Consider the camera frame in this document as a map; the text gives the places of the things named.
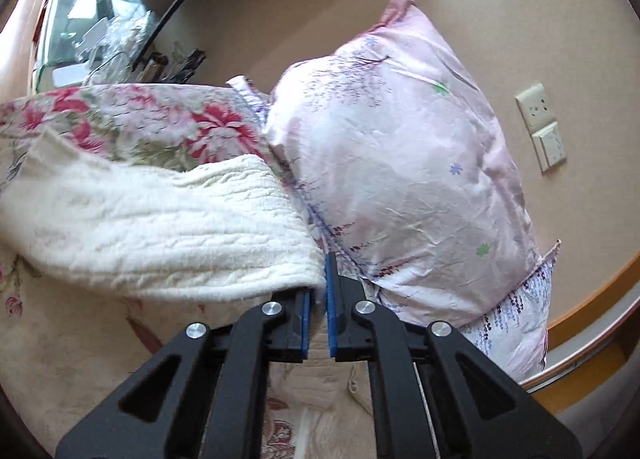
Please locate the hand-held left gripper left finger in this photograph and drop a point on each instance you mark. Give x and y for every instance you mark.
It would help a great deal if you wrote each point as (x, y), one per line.
(305, 326)

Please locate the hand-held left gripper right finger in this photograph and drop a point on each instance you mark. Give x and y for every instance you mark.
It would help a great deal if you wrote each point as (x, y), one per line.
(331, 311)

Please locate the white knitted cloth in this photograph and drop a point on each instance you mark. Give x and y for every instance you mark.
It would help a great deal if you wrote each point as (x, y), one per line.
(150, 229)

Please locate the pink floral print pillow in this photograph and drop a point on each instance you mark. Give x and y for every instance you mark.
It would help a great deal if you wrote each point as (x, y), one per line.
(515, 329)
(400, 164)

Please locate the floral bedspread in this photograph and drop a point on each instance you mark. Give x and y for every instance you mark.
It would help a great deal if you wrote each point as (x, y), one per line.
(75, 349)

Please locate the wooden headboard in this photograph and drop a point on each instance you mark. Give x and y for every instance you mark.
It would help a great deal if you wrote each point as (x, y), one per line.
(590, 309)

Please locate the dark bottle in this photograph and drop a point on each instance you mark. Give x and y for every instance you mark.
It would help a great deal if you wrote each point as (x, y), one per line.
(190, 61)
(152, 64)

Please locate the beige wall switch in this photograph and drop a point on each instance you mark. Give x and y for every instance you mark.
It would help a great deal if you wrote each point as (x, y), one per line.
(550, 146)

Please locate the beige wall socket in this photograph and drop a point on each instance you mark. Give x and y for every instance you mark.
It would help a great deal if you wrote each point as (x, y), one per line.
(535, 106)

